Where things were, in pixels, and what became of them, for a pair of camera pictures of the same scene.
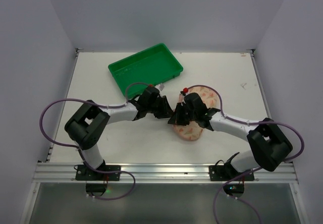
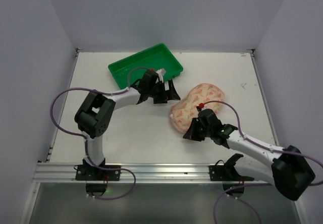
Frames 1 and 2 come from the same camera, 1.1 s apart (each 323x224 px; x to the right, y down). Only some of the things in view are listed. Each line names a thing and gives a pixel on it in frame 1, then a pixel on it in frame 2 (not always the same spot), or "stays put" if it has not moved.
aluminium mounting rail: [52, 172] stays put
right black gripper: [183, 113] -> [199, 128]
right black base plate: [224, 173] stays put
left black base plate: [83, 173] stays put
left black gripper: [159, 105] -> [163, 93]
